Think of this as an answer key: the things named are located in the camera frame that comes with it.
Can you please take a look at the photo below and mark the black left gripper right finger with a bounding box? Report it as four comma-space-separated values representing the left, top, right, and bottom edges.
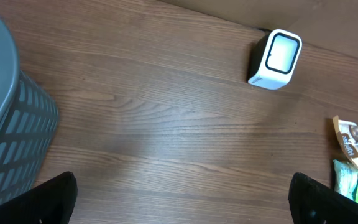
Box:
288, 172, 358, 224

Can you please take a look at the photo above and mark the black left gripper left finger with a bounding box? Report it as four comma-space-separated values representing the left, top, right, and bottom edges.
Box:
0, 172, 78, 224

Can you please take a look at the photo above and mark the beige nut snack pouch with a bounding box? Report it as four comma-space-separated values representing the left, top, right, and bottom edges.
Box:
333, 116, 358, 169

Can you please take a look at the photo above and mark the grey plastic basket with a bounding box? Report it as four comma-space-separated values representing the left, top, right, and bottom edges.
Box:
0, 18, 59, 205

